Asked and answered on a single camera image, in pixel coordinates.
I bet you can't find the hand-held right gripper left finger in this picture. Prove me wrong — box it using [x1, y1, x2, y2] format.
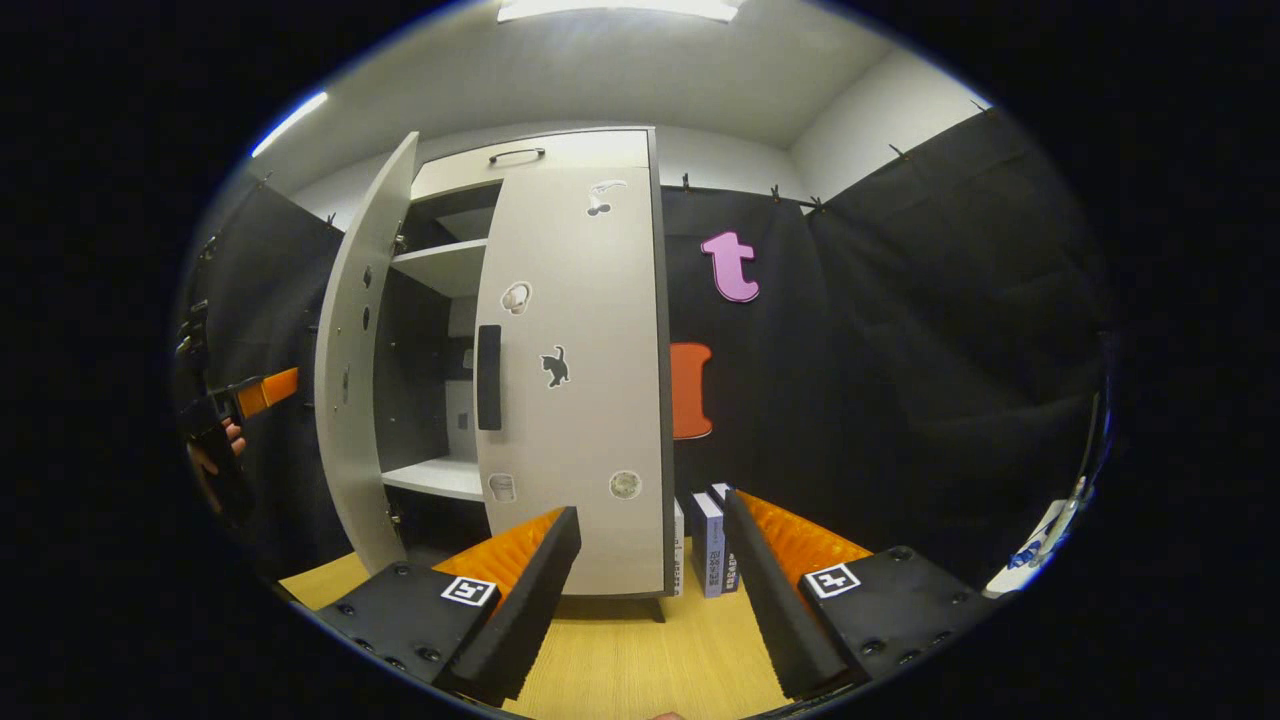
[320, 505, 582, 706]

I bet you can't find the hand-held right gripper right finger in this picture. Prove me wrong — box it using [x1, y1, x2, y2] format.
[722, 488, 996, 701]

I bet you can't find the white cabinet door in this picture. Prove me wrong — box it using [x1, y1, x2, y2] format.
[473, 165, 673, 598]
[314, 131, 421, 576]

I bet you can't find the light purple book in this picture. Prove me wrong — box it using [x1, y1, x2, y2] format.
[690, 490, 726, 599]

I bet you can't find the white cabinet with shelves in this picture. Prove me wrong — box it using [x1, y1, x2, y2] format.
[372, 128, 676, 621]

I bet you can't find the white side table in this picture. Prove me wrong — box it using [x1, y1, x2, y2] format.
[985, 495, 1086, 598]

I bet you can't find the black backdrop cloth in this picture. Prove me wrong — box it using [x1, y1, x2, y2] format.
[175, 105, 1116, 591]

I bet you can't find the large ceiling light panel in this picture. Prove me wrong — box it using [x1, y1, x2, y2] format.
[497, 0, 746, 23]

